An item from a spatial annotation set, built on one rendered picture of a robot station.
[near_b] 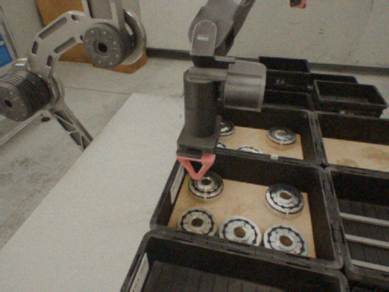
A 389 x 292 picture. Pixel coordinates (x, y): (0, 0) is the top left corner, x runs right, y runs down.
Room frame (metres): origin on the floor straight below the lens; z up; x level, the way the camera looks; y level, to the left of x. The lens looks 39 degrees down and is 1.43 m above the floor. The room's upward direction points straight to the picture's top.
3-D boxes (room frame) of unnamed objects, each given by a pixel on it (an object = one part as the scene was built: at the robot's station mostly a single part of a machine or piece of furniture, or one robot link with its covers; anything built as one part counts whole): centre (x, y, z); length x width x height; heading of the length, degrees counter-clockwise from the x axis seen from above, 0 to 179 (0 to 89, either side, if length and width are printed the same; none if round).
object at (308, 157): (0.73, -0.20, 0.87); 0.40 x 0.30 x 0.11; 77
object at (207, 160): (0.38, -0.01, 1.10); 0.07 x 0.07 x 0.09; 77
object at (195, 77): (0.39, -0.02, 1.23); 0.07 x 0.06 x 0.07; 78
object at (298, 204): (0.49, -0.25, 0.86); 0.10 x 0.10 x 0.01
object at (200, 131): (0.40, -0.01, 1.17); 0.10 x 0.07 x 0.07; 167
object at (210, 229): (0.40, -0.01, 0.86); 0.10 x 0.10 x 0.01
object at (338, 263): (0.44, -0.13, 0.92); 0.40 x 0.30 x 0.02; 77
